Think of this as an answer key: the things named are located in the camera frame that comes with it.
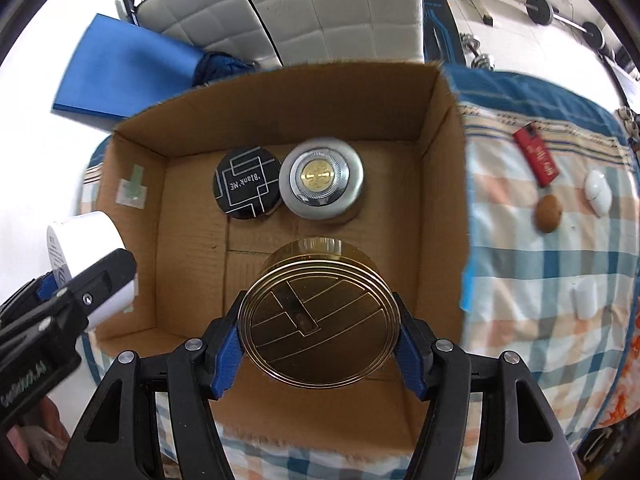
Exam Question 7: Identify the dark blue cloth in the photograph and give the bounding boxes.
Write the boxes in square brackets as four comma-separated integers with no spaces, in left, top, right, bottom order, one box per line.
[192,50,258,87]

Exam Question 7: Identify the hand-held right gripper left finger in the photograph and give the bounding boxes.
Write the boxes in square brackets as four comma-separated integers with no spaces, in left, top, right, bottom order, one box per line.
[70,290,251,480]

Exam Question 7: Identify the silver round tin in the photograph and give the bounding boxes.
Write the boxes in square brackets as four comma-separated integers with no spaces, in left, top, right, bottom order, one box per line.
[280,136,366,222]

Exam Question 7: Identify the white round jar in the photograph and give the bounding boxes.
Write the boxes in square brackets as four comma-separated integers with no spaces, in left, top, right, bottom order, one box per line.
[46,211,137,331]

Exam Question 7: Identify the gold round tin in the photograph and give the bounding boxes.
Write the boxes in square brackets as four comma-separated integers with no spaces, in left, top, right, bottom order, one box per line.
[237,237,401,390]

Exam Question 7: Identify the small white cap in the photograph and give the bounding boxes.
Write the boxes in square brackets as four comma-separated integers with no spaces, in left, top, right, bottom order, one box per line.
[575,277,599,320]

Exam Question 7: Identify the white padded chair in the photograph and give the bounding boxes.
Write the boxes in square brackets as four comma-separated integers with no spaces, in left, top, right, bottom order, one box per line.
[235,0,426,68]
[135,0,251,51]

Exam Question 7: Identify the blue exercise mat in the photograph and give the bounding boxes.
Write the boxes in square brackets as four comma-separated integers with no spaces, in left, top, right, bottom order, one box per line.
[52,12,206,133]

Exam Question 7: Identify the brown nut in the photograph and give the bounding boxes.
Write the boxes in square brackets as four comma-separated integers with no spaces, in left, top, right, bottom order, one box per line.
[534,194,563,234]

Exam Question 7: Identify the cardboard box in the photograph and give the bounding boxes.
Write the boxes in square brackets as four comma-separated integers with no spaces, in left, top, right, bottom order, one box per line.
[82,57,476,463]

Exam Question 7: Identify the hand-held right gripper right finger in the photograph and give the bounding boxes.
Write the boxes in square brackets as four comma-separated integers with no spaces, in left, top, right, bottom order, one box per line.
[392,292,581,480]

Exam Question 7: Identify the red card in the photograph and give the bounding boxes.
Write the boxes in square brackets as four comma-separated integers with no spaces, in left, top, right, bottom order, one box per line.
[513,122,560,191]

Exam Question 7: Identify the white oval case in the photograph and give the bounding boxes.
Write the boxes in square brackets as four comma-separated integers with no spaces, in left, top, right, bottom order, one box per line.
[585,170,613,218]

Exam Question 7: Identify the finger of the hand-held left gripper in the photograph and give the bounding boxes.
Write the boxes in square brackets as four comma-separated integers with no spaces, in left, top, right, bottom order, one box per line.
[0,248,137,361]
[0,269,62,331]

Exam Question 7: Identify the black round tin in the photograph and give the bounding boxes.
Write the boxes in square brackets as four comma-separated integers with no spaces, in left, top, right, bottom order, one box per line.
[214,146,281,221]

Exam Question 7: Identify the chrome dumbbell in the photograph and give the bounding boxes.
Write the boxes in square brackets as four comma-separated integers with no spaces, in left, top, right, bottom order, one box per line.
[460,34,496,70]

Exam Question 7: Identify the short barbell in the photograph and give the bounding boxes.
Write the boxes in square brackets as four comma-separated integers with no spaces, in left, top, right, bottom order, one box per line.
[526,0,606,51]

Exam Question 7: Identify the black and blue weight bench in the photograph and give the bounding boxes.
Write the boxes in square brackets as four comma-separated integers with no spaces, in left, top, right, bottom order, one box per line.
[421,0,468,68]

